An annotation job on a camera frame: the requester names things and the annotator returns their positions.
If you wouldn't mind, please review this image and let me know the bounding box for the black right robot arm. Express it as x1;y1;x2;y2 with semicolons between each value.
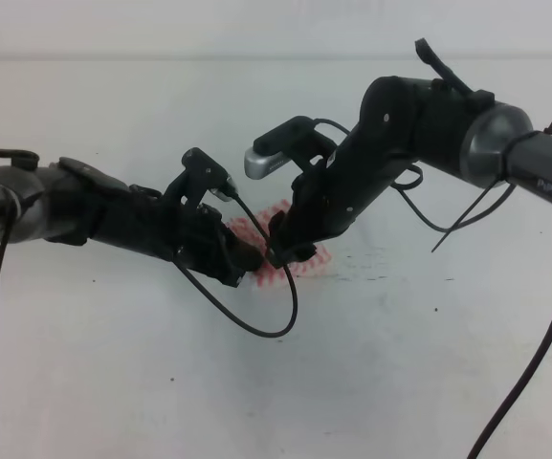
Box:
259;39;552;266

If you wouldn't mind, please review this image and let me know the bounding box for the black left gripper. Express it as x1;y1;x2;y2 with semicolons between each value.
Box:
89;188;264;288

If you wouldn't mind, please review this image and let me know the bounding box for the black left camera cable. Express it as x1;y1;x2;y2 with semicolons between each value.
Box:
174;190;299;339

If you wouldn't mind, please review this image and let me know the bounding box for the pink white wavy striped towel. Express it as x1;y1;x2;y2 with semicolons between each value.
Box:
225;199;333;293

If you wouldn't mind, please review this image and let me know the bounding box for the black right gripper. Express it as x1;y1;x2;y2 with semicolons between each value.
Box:
268;138;409;267

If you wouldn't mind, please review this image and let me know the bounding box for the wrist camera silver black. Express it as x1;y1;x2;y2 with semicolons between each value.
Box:
161;147;237;209
244;116;337;180

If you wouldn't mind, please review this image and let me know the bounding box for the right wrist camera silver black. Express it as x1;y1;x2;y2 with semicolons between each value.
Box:
244;116;337;180

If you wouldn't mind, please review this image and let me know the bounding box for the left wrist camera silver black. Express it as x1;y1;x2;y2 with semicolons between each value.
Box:
161;147;237;209

